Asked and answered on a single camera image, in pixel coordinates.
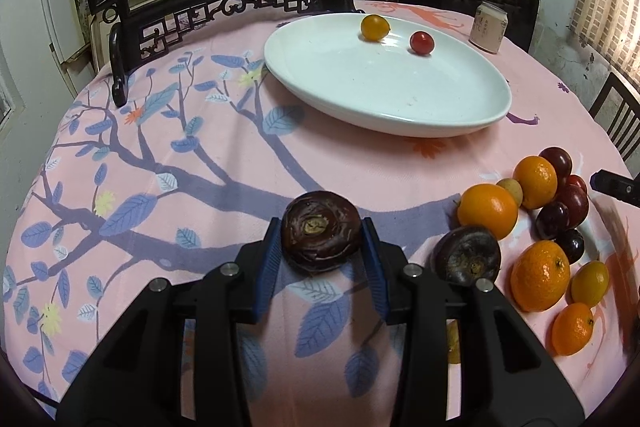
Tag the pink drink can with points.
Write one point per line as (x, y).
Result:
(489, 27)

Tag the wrinkled dark water chestnut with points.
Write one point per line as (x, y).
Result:
(320, 231)

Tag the pink patterned tablecloth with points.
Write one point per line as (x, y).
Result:
(209, 150)

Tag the carved black wooden chair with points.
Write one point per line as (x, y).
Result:
(141, 35)

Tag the white oval plate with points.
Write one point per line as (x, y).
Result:
(384, 86)

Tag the tan longan fruit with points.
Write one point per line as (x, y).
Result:
(513, 188)
(453, 343)

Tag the dark brown water chestnut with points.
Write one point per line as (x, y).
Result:
(465, 255)

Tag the dark purple plum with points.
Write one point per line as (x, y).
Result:
(572, 243)
(552, 219)

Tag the red cherry tomato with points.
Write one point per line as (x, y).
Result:
(422, 43)
(576, 181)

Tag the dark red plum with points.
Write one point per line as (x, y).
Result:
(560, 161)
(577, 204)

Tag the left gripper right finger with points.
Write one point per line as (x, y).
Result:
(507, 377)

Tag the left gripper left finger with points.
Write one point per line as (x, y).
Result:
(172, 358)

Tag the dark wooden slat chair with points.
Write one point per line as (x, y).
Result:
(623, 127)

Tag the large orange mandarin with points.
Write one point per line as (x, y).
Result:
(540, 277)

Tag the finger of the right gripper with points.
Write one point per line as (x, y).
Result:
(617, 186)

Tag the yellow cherry tomato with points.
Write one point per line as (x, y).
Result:
(374, 27)
(590, 283)

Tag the small orange mandarin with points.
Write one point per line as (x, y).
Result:
(489, 206)

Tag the checkered curtain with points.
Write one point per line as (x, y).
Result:
(611, 27)

